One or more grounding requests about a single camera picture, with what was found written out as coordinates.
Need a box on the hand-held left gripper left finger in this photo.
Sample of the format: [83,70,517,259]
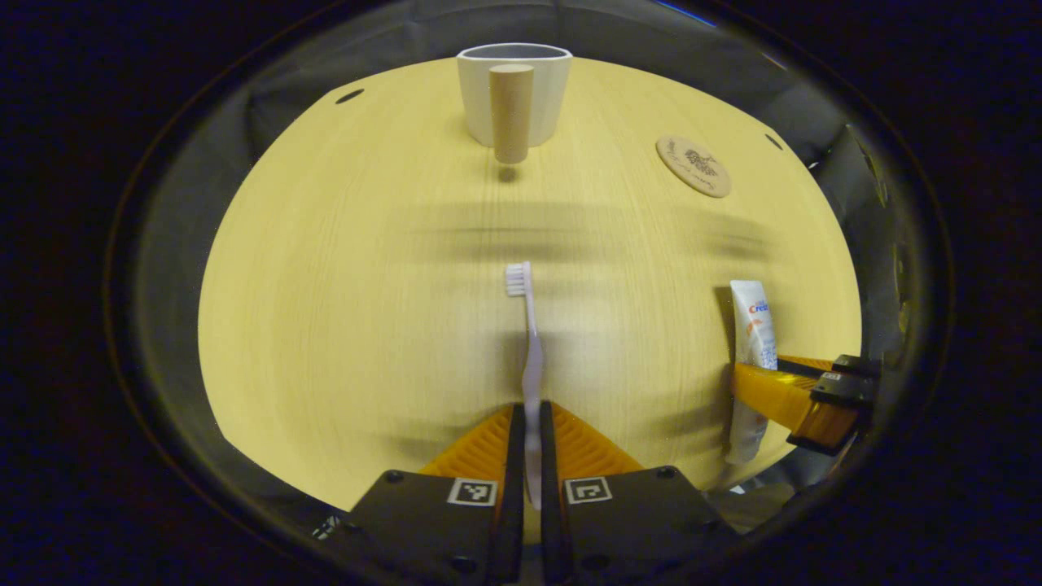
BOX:
[313,401,528,586]

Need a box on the white and lilac toothbrush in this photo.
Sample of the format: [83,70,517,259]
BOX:
[505,261,545,511]

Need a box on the white toothpaste tube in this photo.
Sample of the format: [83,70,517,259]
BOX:
[725,280,778,466]

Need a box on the white cup with wooden handle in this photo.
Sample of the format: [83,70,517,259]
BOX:
[456,42,573,165]

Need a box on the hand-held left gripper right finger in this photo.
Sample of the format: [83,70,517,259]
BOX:
[539,400,738,586]

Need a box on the round wooden coaster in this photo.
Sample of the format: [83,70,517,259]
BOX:
[655,134,732,199]

